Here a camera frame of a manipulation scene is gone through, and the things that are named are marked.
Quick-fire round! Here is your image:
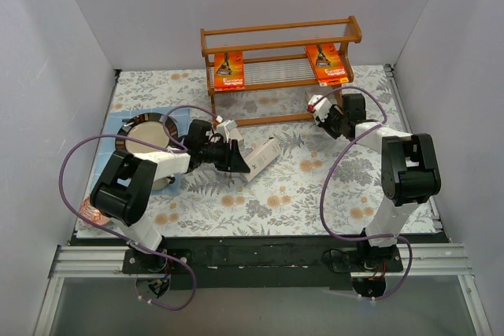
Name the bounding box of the orange Gillette Fusion razor box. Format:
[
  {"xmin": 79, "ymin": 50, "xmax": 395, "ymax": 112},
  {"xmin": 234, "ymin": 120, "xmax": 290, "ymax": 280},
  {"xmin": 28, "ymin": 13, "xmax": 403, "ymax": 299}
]
[{"xmin": 305, "ymin": 43, "xmax": 350, "ymax": 87}]

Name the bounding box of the blue checkered cloth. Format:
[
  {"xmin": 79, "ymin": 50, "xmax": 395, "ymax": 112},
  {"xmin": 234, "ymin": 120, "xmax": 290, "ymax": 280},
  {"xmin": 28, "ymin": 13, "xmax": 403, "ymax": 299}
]
[{"xmin": 88, "ymin": 106, "xmax": 191, "ymax": 196}]

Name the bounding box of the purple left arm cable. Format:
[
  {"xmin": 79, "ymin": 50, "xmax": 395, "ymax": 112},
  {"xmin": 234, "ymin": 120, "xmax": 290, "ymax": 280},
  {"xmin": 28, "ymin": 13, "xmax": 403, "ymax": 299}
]
[{"xmin": 57, "ymin": 105, "xmax": 221, "ymax": 311}]

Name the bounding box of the brown wooden three-tier shelf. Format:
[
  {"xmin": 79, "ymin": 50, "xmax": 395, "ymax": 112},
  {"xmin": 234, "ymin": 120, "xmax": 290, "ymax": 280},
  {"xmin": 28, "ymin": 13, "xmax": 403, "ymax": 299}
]
[{"xmin": 200, "ymin": 16, "xmax": 362, "ymax": 126}]

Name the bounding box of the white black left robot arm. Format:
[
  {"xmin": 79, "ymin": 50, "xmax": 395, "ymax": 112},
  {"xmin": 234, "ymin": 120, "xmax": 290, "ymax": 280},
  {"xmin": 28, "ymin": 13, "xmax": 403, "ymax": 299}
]
[{"xmin": 90, "ymin": 119, "xmax": 250, "ymax": 273}]

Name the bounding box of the white Harry's box black end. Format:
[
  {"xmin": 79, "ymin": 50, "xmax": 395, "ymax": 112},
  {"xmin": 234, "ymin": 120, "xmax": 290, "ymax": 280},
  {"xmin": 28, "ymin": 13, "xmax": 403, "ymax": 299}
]
[{"xmin": 304, "ymin": 89, "xmax": 317, "ymax": 103}]

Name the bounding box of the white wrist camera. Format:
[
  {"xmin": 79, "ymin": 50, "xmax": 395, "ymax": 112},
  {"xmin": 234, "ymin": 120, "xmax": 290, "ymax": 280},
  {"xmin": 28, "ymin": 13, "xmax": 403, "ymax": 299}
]
[
  {"xmin": 307, "ymin": 94, "xmax": 333, "ymax": 125},
  {"xmin": 214, "ymin": 116, "xmax": 237, "ymax": 142}
]

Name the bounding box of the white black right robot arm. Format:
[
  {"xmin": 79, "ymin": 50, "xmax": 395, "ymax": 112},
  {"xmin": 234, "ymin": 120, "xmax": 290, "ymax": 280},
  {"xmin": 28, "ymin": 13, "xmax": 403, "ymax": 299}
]
[{"xmin": 307, "ymin": 92, "xmax": 441, "ymax": 273}]

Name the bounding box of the aluminium rail frame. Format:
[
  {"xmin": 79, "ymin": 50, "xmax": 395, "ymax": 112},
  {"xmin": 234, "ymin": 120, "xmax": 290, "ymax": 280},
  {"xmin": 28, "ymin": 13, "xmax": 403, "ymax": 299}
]
[{"xmin": 32, "ymin": 64, "xmax": 493, "ymax": 336}]

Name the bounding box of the red patterned bowl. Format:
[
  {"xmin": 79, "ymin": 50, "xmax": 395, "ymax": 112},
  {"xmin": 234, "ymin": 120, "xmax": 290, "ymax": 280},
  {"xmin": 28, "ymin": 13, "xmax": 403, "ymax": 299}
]
[{"xmin": 80, "ymin": 196, "xmax": 110, "ymax": 226}]

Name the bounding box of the cream enamel mug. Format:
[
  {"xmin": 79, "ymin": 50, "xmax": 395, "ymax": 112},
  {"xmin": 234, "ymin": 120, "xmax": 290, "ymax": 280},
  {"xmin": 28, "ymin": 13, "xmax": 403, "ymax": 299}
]
[{"xmin": 151, "ymin": 176, "xmax": 176, "ymax": 190}]

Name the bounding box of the black rimmed cream plate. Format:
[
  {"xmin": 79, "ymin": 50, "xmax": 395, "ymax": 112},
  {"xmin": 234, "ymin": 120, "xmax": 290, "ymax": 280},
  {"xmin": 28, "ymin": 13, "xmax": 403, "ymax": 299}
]
[{"xmin": 115, "ymin": 113, "xmax": 178, "ymax": 153}]

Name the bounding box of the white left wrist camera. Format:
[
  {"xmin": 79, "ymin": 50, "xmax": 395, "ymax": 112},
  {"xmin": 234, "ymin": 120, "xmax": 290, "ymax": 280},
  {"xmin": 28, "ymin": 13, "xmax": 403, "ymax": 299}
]
[{"xmin": 214, "ymin": 116, "xmax": 237, "ymax": 142}]

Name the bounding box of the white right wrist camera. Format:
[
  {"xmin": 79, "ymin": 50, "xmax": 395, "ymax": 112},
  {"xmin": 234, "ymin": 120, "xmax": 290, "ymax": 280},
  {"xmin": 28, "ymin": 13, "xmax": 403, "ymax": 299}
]
[{"xmin": 307, "ymin": 94, "xmax": 333, "ymax": 125}]

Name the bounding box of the orange Gillette Styler razor box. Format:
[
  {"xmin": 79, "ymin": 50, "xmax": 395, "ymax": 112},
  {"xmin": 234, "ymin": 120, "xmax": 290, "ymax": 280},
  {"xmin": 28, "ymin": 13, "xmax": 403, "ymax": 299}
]
[{"xmin": 213, "ymin": 51, "xmax": 245, "ymax": 92}]

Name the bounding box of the white Harry's razor box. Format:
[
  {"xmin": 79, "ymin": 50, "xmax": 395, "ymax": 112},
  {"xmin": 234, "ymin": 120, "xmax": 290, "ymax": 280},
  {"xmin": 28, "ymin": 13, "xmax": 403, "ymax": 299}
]
[{"xmin": 241, "ymin": 137, "xmax": 281, "ymax": 183}]

